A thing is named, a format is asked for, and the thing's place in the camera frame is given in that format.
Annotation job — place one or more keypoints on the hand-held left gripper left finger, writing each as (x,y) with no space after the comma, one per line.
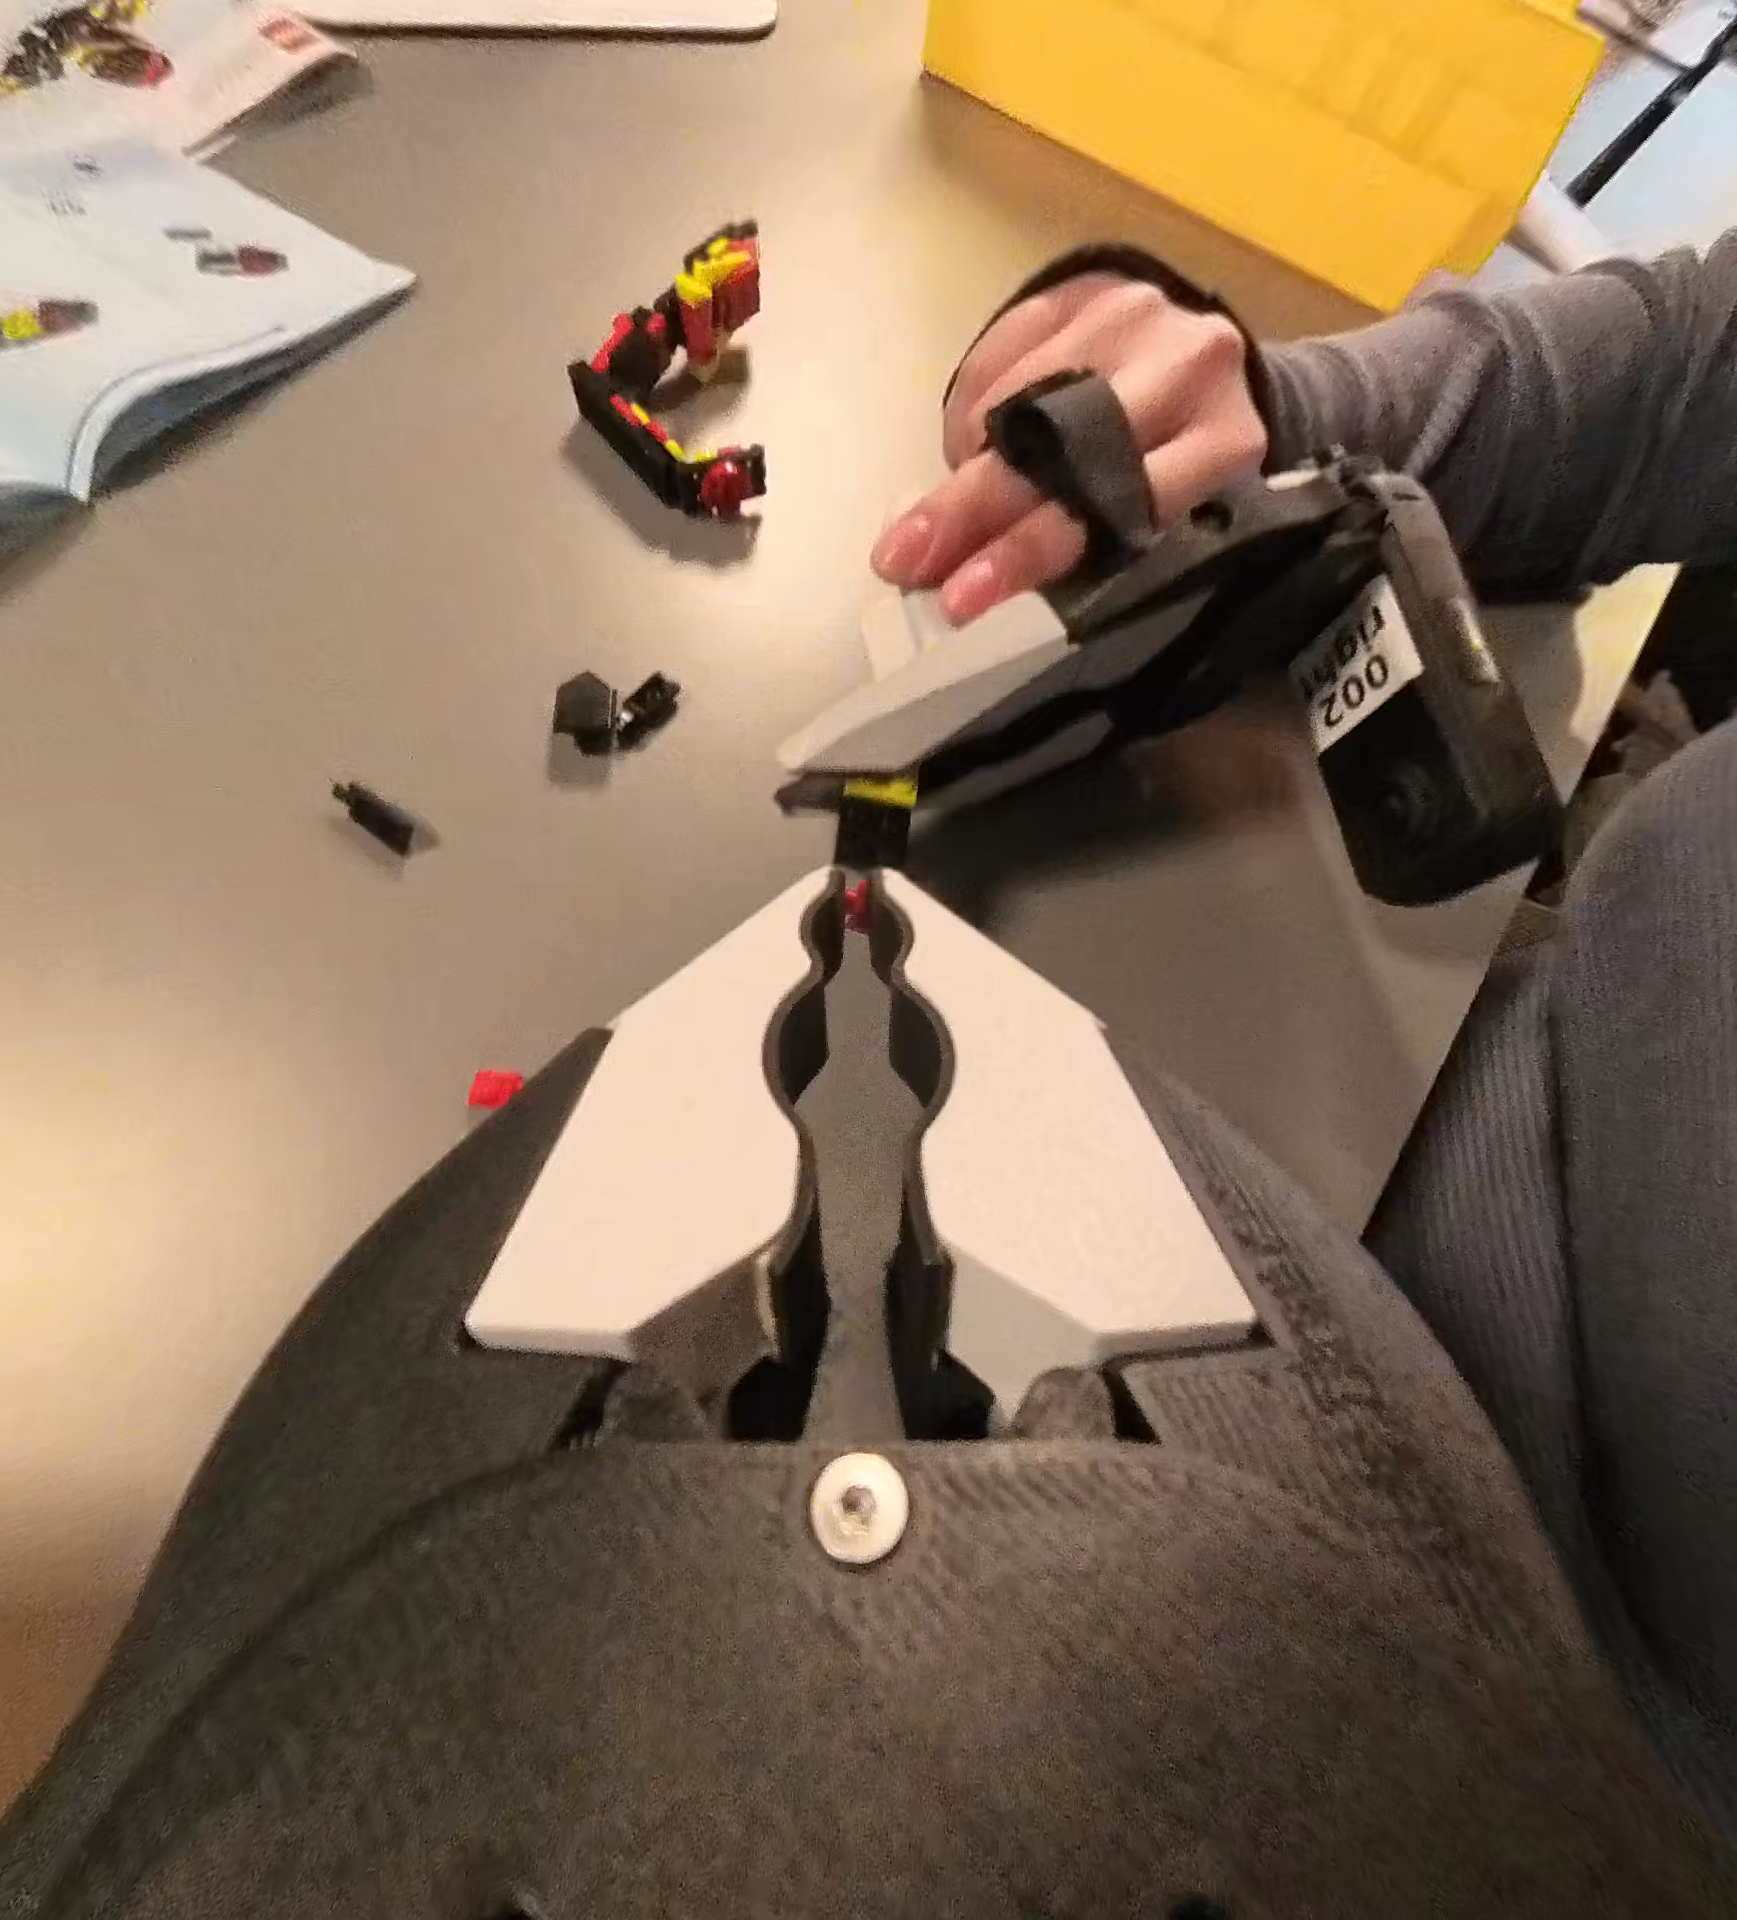
(628,1200)

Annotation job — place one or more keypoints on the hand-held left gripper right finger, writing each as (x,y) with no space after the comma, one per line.
(1079,1200)

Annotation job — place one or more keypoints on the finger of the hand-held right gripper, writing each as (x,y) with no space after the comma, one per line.
(942,698)
(989,768)

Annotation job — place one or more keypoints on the small yellow brick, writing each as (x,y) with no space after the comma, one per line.
(874,791)

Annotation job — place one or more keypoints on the black brick block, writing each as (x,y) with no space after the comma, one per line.
(872,833)

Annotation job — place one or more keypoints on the small red brick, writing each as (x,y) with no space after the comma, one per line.
(492,1089)
(857,902)

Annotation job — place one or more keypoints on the red yellow black brick model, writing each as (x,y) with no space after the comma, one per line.
(718,293)

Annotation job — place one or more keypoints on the yellow plastic bin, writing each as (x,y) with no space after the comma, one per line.
(1257,120)

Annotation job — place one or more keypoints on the person's right forearm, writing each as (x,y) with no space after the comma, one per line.
(1558,390)

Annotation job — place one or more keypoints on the person's right hand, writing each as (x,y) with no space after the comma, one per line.
(1169,390)

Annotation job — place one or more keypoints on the small dark clip brick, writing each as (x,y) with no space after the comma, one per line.
(646,705)

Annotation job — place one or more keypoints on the black clip brick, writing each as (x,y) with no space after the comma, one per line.
(376,818)

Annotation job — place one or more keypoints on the person's leg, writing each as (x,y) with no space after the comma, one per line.
(1634,1200)

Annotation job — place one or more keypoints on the black upright stand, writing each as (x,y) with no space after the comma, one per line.
(1671,99)

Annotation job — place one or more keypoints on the wooden book stand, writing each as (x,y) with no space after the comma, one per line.
(552,13)

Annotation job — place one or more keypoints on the open instruction booklet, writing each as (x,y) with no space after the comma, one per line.
(88,300)

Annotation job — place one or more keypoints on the closed instruction booklet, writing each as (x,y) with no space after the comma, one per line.
(208,60)

